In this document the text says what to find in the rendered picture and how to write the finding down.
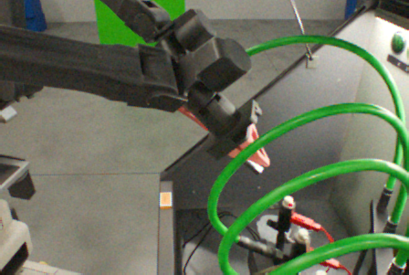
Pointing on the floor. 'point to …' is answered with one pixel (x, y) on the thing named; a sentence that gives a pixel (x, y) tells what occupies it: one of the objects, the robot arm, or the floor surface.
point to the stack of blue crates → (34, 21)
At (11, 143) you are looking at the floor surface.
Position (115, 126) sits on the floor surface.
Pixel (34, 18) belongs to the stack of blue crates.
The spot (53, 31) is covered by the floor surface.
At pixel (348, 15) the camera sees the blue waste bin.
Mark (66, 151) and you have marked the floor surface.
